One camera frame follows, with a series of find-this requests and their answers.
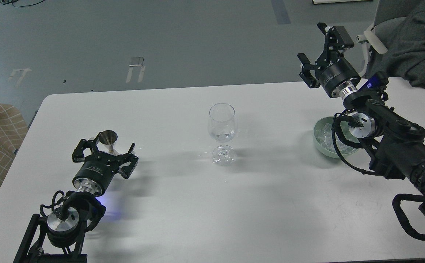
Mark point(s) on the silver floor plate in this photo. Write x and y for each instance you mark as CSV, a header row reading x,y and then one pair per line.
x,y
136,61

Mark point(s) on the clear ice cubes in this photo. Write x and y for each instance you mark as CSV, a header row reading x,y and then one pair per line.
x,y
325,139

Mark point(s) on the white office chair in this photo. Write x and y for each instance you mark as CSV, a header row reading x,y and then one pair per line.
x,y
389,15

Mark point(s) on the clear wine glass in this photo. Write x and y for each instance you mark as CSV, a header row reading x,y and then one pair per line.
x,y
222,127

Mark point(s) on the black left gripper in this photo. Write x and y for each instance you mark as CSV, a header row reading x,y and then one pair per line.
x,y
98,169

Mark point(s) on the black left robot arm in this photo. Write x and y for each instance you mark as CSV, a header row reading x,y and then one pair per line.
x,y
57,233

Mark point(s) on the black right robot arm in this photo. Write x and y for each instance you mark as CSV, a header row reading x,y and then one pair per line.
x,y
394,144

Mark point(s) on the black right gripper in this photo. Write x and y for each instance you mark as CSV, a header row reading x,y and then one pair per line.
x,y
332,70

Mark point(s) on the green bowl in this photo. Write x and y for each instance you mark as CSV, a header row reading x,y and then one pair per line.
x,y
318,125

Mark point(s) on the steel cocktail jigger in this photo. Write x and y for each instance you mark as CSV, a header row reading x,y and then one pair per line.
x,y
108,138

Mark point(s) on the person in grey sweater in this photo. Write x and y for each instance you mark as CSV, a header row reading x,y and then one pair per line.
x,y
405,57

